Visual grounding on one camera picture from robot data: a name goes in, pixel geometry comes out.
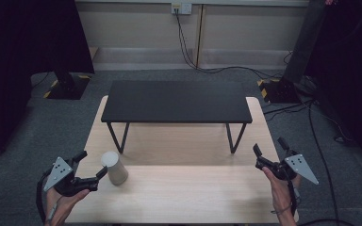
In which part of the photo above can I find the person's right hand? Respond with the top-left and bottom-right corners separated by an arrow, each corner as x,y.
261,166 -> 303,213

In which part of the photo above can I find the black wall socket cable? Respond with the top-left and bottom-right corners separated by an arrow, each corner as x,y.
173,8 -> 285,80

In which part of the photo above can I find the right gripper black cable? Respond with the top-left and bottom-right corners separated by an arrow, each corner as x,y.
287,178 -> 302,218

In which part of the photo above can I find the person's left hand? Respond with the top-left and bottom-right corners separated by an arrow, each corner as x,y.
44,187 -> 91,224

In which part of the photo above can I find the dark pillar stand striped base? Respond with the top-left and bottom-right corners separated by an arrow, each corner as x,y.
256,0 -> 329,105

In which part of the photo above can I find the white cylindrical cup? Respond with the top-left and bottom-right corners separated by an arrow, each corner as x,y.
100,151 -> 129,186

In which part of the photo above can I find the black metal-legged shelf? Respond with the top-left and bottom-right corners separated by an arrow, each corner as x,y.
100,80 -> 254,155

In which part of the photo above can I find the black floor cable bundle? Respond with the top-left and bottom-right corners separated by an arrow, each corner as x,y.
261,99 -> 316,122

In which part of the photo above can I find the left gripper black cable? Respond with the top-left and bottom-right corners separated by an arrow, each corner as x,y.
35,169 -> 52,224

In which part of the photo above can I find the long black floor cable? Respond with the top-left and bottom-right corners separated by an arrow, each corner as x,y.
297,99 -> 356,226

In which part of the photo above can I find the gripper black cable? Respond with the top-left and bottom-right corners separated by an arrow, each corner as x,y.
35,169 -> 52,224
287,178 -> 302,218

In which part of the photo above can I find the white wall socket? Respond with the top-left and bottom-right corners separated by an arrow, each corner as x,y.
171,2 -> 193,16

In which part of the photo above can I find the black curtain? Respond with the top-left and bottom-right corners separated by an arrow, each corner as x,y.
0,0 -> 95,166
304,0 -> 362,175

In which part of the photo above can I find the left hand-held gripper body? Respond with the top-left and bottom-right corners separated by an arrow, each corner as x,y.
42,156 -> 100,198

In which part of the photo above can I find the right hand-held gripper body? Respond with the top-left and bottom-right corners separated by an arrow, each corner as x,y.
255,148 -> 321,186

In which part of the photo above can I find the black stand with striped base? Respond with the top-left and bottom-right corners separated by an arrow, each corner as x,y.
42,70 -> 91,101

